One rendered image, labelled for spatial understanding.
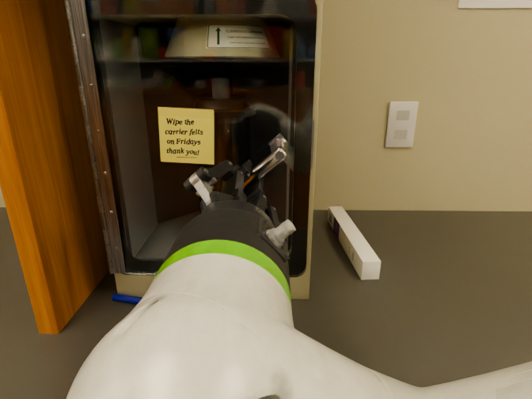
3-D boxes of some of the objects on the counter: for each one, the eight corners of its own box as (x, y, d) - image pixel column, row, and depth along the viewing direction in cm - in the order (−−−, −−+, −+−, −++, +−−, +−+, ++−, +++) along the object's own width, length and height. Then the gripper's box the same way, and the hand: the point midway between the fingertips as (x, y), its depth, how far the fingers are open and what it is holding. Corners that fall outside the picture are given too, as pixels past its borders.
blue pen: (115, 298, 62) (115, 292, 62) (195, 309, 59) (194, 303, 59) (112, 302, 61) (111, 296, 61) (191, 313, 58) (191, 307, 58)
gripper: (324, 290, 31) (302, 194, 53) (199, 162, 27) (232, 116, 50) (256, 338, 33) (264, 225, 55) (131, 224, 29) (193, 153, 51)
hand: (247, 181), depth 49 cm, fingers closed, pressing on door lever
